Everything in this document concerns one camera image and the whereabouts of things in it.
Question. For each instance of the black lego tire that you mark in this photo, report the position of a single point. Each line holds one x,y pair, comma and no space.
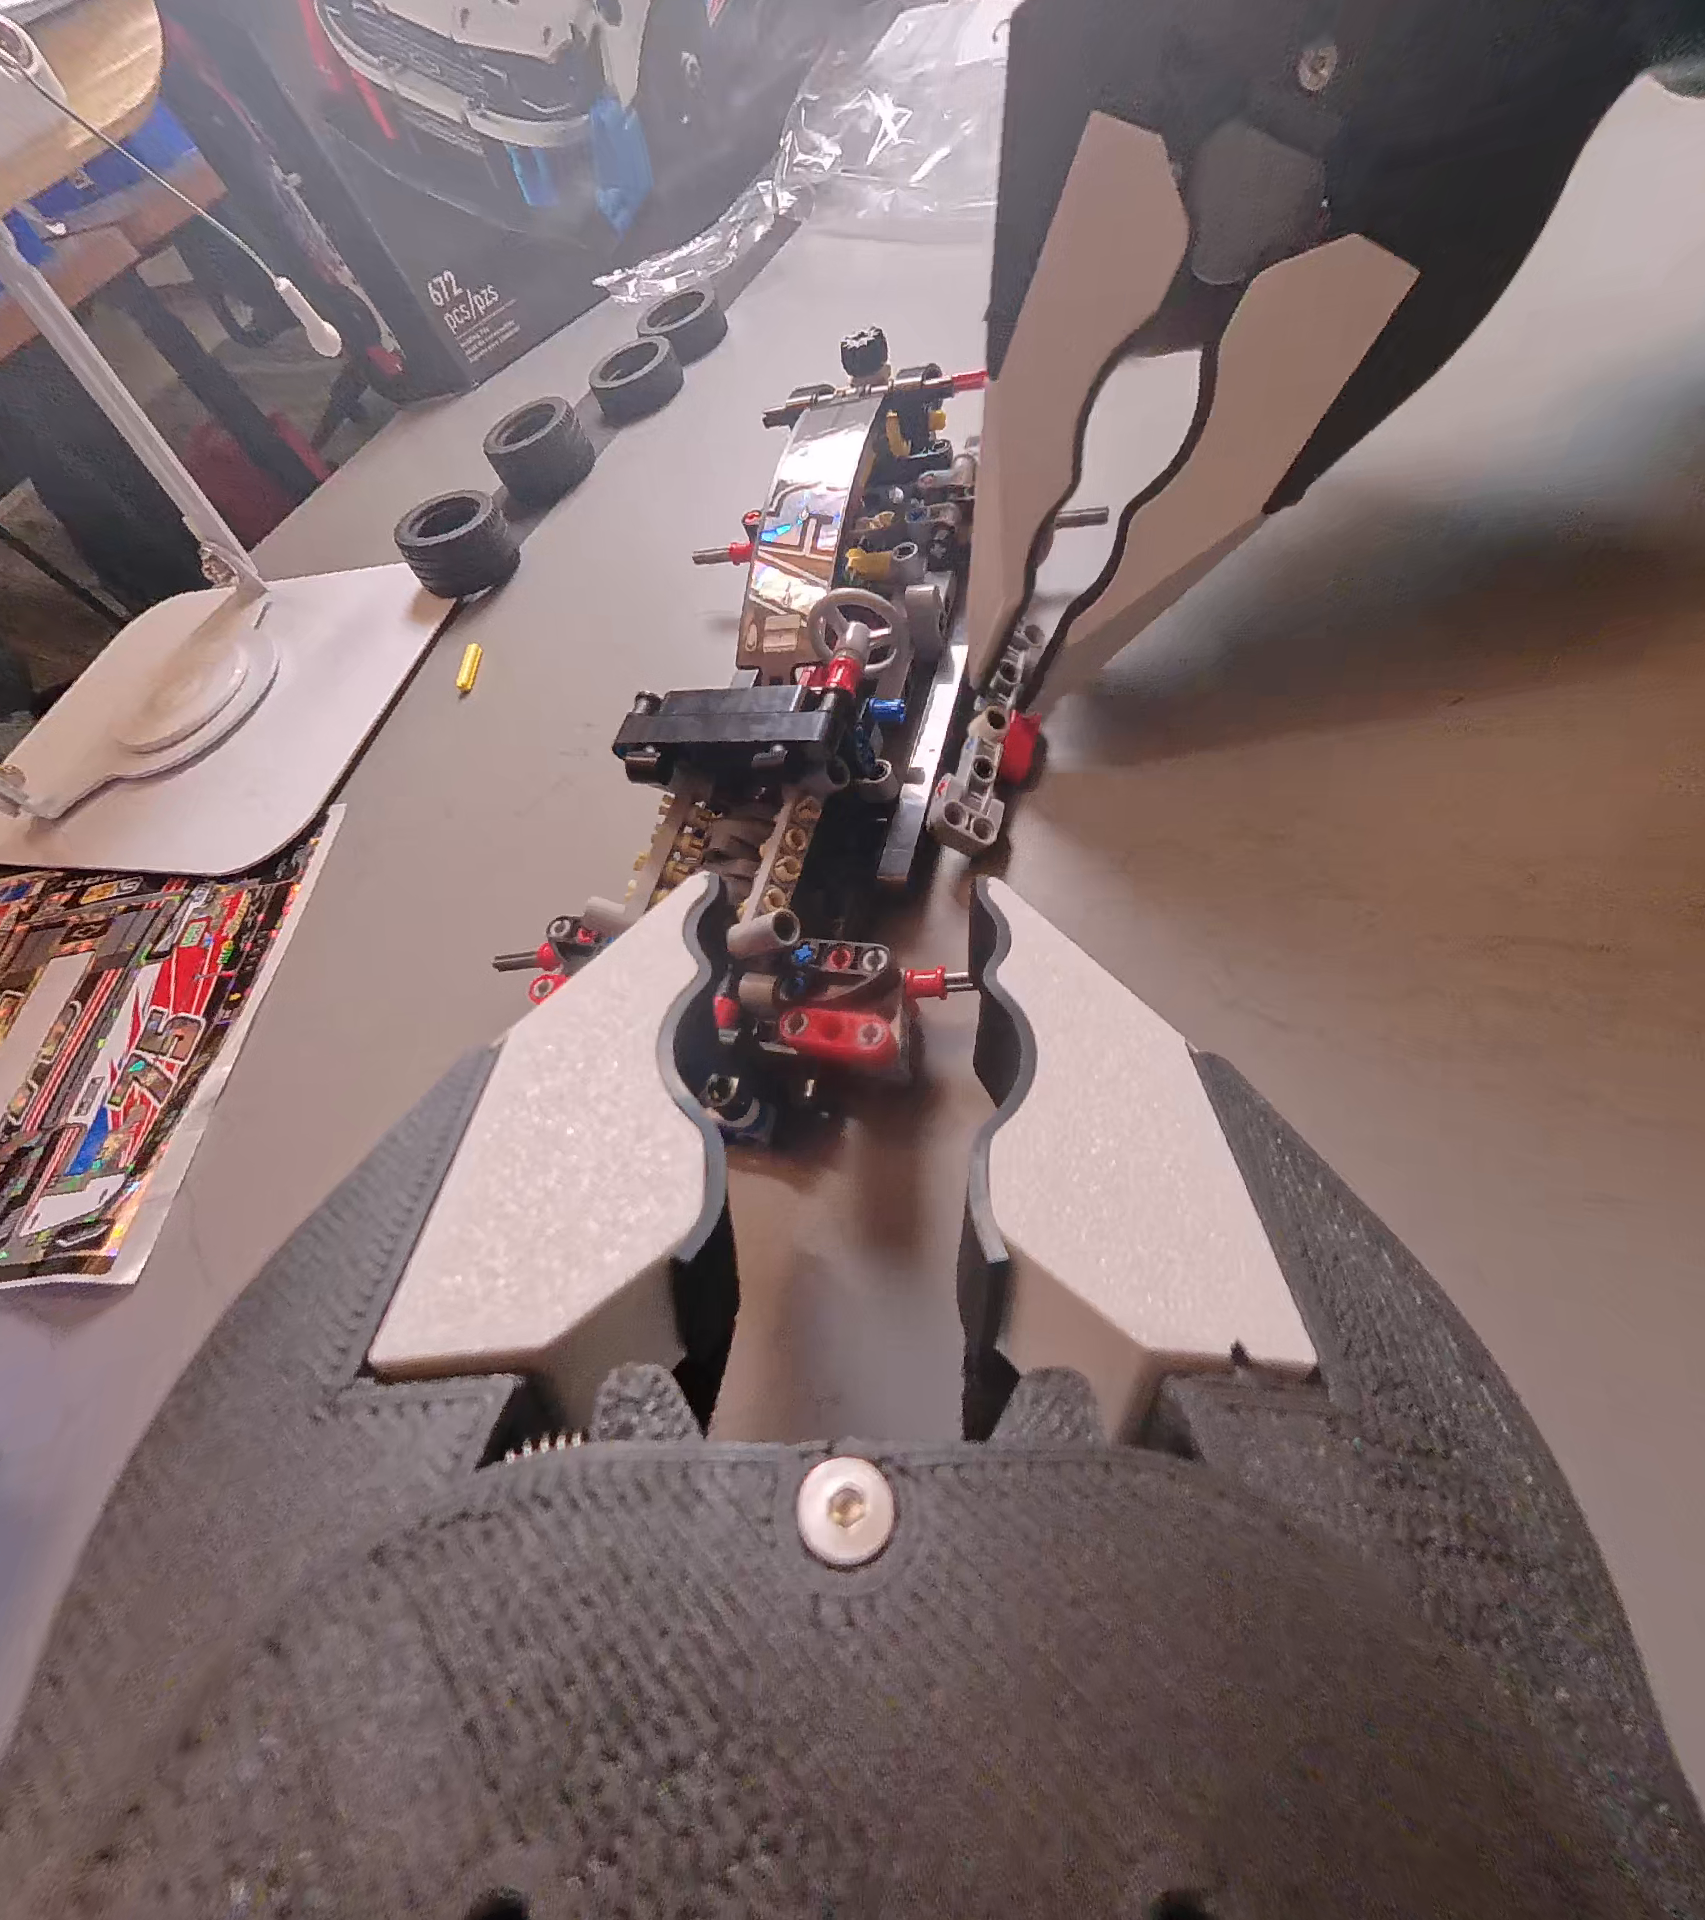
455,542
683,323
638,379
538,451

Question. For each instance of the holographic sticker sheet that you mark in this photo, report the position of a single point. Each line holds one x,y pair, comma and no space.
42,1051

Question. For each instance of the lego car chassis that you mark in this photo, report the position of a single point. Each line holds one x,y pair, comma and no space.
793,555

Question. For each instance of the yellow lego pin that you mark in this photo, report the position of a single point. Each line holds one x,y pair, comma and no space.
471,668

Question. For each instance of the empty clear plastic bag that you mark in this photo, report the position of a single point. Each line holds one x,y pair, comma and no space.
853,134

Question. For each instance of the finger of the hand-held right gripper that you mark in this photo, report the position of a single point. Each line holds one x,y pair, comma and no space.
1288,361
1078,284

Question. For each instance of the grey lego beam assembly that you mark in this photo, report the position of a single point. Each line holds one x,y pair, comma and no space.
969,802

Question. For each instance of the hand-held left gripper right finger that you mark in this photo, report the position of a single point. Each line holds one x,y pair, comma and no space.
1137,1185

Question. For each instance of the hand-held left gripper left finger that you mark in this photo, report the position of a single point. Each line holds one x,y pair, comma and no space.
554,1171

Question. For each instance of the black lego set box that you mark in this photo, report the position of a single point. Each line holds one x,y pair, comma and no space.
494,301

